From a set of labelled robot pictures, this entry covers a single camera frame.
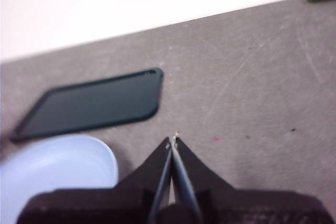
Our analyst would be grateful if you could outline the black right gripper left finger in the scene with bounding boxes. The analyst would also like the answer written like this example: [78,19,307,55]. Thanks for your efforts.
[15,136,174,224]

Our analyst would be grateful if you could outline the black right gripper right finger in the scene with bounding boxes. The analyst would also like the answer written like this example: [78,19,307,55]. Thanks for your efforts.
[172,136,336,224]

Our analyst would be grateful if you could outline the blue round plate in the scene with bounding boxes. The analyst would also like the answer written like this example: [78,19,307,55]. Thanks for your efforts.
[0,134,119,224]

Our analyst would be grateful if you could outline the black rectangular tray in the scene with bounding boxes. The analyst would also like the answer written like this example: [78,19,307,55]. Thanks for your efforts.
[9,67,164,143]

